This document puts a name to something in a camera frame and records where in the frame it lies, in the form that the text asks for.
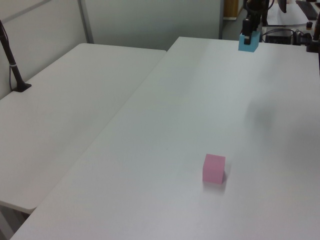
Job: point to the grey aluminium partition post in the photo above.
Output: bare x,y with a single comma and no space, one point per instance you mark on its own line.
85,22
221,20

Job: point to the black device box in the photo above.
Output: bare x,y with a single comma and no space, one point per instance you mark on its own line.
278,40

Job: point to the wooden cabinet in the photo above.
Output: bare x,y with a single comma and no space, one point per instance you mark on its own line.
230,8

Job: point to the black camera pole with base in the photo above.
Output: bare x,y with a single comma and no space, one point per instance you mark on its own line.
11,65

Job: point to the black camera stand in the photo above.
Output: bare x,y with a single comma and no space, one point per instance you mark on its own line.
314,42

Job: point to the black keyboard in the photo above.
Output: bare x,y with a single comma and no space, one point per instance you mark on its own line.
308,8

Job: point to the blue cube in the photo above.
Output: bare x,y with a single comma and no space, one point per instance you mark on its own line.
253,42

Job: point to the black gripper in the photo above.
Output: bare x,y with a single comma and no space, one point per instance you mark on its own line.
256,8

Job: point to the pink cube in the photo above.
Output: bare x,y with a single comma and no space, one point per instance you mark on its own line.
212,168

